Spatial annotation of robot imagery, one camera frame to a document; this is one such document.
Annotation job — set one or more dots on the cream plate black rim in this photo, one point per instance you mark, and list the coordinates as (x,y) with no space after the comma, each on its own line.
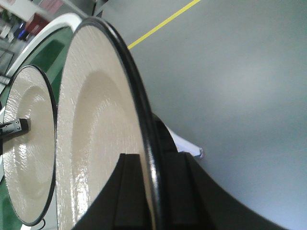
(29,158)
(103,111)

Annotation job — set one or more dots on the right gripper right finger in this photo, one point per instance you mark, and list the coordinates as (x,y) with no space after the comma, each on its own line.
(195,201)

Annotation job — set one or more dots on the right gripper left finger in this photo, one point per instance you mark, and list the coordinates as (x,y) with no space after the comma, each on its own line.
(121,204)

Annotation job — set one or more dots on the red fire equipment box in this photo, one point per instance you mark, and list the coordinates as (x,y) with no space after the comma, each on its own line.
(36,23)

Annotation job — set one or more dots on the white outer rim guard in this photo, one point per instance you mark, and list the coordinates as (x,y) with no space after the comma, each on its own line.
(70,20)

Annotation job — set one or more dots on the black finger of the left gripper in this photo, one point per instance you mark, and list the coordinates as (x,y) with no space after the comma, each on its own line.
(15,128)

